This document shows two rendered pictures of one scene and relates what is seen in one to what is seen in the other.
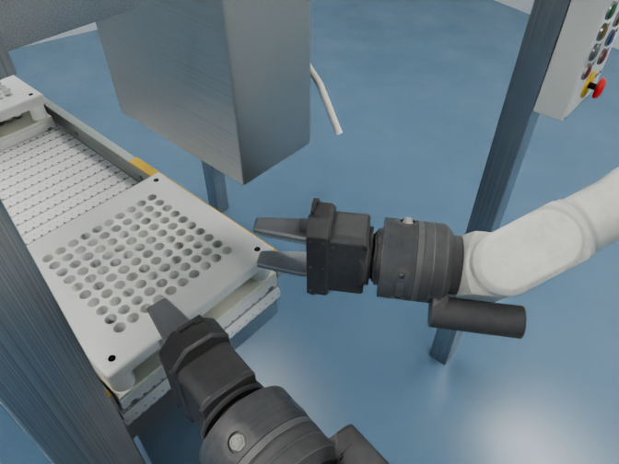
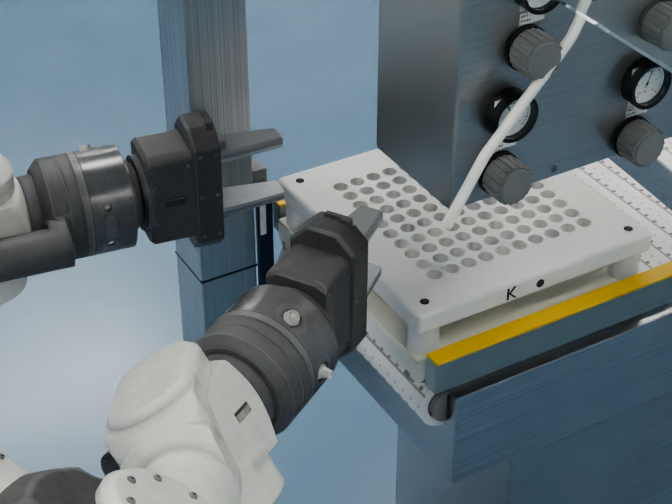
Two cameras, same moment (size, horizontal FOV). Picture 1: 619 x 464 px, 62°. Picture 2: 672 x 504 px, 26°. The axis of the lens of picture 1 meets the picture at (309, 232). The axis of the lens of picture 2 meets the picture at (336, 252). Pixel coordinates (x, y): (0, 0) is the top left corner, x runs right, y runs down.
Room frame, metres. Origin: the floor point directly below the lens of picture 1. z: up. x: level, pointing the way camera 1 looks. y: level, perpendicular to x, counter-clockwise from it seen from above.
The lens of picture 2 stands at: (0.69, -0.86, 1.72)
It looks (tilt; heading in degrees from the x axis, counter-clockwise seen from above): 35 degrees down; 109
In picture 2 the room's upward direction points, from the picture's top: straight up
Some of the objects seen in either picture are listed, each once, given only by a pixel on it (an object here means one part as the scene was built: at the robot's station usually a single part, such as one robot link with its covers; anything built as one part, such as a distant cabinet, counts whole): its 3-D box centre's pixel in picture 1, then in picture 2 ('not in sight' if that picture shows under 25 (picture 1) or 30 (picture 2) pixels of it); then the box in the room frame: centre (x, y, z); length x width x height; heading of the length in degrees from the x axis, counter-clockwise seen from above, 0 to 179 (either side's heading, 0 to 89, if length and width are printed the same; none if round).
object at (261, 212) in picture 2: not in sight; (266, 276); (0.26, 0.21, 0.87); 0.02 x 0.01 x 0.20; 49
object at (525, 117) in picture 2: not in sight; (511, 115); (0.52, 0.03, 1.21); 0.04 x 0.01 x 0.04; 49
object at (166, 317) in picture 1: (171, 322); (245, 139); (0.28, 0.12, 1.08); 0.06 x 0.03 x 0.02; 40
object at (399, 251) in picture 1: (364, 253); (300, 322); (0.39, -0.06, 1.05); 0.12 x 0.10 x 0.13; 81
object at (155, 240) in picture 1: (139, 259); (459, 213); (0.44, 0.22, 0.99); 0.25 x 0.24 x 0.02; 138
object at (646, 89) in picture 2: not in sight; (646, 83); (0.60, 0.12, 1.20); 0.04 x 0.01 x 0.04; 49
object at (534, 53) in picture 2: not in sight; (535, 47); (0.53, 0.03, 1.26); 0.03 x 0.02 x 0.04; 49
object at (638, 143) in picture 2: not in sight; (640, 137); (0.60, 0.11, 1.15); 0.03 x 0.02 x 0.04; 49
